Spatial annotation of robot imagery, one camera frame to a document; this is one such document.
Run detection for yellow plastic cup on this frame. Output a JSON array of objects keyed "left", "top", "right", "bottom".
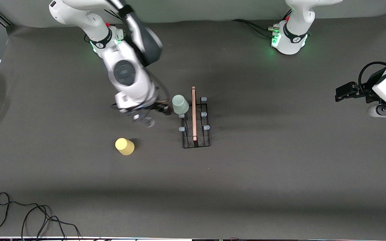
[{"left": 115, "top": 138, "right": 135, "bottom": 156}]

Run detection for pale green plastic cup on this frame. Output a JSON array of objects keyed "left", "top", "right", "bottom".
[{"left": 172, "top": 94, "right": 190, "bottom": 115}]

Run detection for black wire cup holder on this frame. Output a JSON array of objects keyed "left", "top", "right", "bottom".
[{"left": 178, "top": 86, "right": 211, "bottom": 149}]

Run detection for dark grey table cloth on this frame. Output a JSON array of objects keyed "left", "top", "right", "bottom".
[{"left": 0, "top": 13, "right": 386, "bottom": 239}]

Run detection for loose thin black cable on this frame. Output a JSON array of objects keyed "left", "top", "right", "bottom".
[{"left": 0, "top": 192, "right": 82, "bottom": 239}]

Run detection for black left arm base cables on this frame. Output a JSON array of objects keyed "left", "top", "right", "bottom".
[{"left": 231, "top": 8, "right": 293, "bottom": 38}]

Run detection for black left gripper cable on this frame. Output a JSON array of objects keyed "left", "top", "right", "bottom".
[{"left": 358, "top": 61, "right": 386, "bottom": 95}]

